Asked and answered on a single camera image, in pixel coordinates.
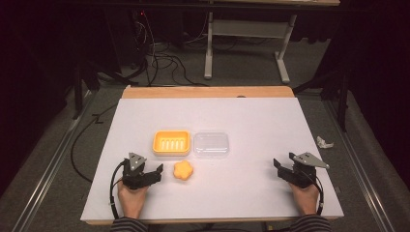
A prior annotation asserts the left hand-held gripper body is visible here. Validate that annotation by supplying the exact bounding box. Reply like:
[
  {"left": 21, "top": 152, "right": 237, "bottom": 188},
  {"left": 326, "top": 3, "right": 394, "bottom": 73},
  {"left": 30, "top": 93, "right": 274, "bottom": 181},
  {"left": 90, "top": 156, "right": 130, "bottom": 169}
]
[{"left": 122, "top": 152, "right": 156, "bottom": 190}]

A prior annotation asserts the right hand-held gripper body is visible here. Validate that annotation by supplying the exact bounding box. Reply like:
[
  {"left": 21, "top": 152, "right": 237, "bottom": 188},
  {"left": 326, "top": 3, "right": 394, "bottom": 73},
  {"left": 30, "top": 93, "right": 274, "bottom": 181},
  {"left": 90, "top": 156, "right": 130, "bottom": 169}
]
[{"left": 283, "top": 152, "right": 331, "bottom": 189}]

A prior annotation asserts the person's right hand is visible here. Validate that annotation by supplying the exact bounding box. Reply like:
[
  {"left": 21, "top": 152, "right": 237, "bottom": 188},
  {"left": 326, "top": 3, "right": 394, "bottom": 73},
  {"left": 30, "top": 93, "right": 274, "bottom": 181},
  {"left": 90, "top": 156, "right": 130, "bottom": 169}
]
[{"left": 289, "top": 182, "right": 320, "bottom": 217}]

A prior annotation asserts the person's left hand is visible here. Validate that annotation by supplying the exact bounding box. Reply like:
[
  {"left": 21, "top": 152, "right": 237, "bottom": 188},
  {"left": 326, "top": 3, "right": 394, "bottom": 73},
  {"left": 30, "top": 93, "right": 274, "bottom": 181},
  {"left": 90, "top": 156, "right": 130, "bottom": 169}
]
[{"left": 117, "top": 179, "right": 150, "bottom": 220}]

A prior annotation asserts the orange flower-shaped soap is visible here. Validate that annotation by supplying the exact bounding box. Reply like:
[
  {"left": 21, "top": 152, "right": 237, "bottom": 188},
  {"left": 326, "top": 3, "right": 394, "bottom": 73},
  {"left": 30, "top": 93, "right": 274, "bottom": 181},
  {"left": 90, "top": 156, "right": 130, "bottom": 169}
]
[{"left": 172, "top": 159, "right": 194, "bottom": 182}]

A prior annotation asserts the yellow soap dish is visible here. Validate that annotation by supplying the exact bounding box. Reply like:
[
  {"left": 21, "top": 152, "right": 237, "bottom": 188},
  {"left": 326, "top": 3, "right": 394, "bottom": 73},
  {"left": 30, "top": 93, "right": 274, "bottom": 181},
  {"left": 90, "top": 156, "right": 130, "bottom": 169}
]
[{"left": 152, "top": 130, "right": 191, "bottom": 157}]

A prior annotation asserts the crumpled white paper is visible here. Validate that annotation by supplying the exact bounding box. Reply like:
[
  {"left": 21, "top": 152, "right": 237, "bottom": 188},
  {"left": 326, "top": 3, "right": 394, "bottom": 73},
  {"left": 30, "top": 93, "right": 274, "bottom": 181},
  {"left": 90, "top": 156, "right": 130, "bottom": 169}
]
[{"left": 315, "top": 135, "right": 335, "bottom": 150}]

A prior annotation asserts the white table cover board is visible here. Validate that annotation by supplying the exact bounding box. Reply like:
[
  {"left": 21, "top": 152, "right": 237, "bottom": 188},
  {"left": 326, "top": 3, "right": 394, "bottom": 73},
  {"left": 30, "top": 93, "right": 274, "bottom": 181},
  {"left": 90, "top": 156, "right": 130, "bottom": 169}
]
[{"left": 79, "top": 97, "right": 344, "bottom": 223}]

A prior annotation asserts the clear plastic lid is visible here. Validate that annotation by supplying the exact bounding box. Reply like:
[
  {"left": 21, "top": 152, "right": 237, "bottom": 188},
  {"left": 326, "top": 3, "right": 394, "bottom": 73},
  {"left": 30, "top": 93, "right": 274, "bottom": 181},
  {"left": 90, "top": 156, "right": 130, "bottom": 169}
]
[{"left": 192, "top": 130, "right": 231, "bottom": 160}]

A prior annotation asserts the black metal stand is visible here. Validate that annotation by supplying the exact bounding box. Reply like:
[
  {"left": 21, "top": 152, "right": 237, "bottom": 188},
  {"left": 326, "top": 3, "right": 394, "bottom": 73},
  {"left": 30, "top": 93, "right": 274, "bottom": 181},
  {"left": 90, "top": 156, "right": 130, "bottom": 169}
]
[
  {"left": 292, "top": 69, "right": 352, "bottom": 132},
  {"left": 71, "top": 62, "right": 102, "bottom": 121}
]

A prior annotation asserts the right hand-held gripper black cable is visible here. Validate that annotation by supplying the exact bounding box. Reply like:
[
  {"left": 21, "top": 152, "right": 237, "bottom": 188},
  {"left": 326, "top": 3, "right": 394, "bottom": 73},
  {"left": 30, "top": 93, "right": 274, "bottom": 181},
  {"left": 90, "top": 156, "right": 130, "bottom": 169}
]
[{"left": 303, "top": 170, "right": 325, "bottom": 217}]

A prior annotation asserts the hand-held gripper black cable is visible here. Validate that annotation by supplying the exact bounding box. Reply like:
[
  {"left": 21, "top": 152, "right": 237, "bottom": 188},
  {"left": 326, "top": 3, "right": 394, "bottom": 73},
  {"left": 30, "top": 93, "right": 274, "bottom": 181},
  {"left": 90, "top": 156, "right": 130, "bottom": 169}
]
[
  {"left": 108, "top": 159, "right": 126, "bottom": 220},
  {"left": 303, "top": 170, "right": 325, "bottom": 217}
]

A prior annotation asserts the left hand-held gripper black cable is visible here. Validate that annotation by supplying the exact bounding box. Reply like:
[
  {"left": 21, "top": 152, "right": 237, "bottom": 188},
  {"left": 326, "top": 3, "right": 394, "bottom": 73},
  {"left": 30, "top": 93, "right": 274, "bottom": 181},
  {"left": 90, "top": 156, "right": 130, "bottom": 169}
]
[{"left": 108, "top": 159, "right": 126, "bottom": 220}]

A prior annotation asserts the metal floor rail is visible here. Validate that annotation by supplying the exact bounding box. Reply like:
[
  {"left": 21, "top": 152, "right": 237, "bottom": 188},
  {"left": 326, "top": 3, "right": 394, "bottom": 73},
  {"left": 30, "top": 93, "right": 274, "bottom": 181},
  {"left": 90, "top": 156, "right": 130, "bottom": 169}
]
[
  {"left": 12, "top": 90, "right": 98, "bottom": 232},
  {"left": 322, "top": 96, "right": 390, "bottom": 232}
]

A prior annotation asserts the black floor cable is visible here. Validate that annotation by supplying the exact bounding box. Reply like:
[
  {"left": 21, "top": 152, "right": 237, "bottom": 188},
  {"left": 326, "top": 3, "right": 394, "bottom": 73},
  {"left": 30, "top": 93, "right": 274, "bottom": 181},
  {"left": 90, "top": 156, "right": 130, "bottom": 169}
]
[{"left": 70, "top": 102, "right": 119, "bottom": 184}]

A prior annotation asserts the tangle of black cables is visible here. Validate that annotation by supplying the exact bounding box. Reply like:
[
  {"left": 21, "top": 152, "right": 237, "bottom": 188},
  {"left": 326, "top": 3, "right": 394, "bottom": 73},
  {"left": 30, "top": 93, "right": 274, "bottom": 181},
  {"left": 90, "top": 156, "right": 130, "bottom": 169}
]
[{"left": 129, "top": 9, "right": 209, "bottom": 88}]

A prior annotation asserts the white desk frame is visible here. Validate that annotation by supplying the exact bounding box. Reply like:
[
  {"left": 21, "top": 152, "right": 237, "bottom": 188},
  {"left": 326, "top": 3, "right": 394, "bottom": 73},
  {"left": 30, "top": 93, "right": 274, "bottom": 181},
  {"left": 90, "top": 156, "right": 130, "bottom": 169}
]
[{"left": 203, "top": 12, "right": 298, "bottom": 85}]

